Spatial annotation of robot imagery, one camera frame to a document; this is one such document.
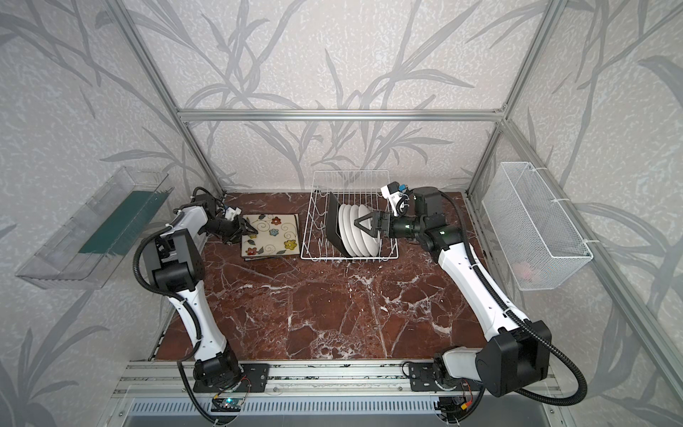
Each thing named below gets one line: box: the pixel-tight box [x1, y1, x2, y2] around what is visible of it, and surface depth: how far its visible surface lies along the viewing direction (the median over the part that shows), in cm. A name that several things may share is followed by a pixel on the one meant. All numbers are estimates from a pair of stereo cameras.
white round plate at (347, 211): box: [343, 203, 362, 258], surface depth 90 cm
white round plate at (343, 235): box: [337, 203, 356, 258], surface depth 90 cm
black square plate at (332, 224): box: [325, 191, 351, 258], surface depth 91 cm
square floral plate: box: [241, 249, 301, 258], surface depth 97 cm
